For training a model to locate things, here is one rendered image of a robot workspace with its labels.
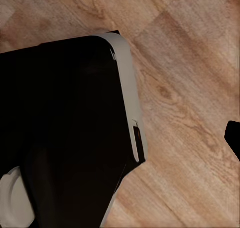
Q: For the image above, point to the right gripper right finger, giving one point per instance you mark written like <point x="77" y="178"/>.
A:
<point x="232" y="136"/>

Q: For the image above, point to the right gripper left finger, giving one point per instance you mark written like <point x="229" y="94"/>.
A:
<point x="12" y="137"/>

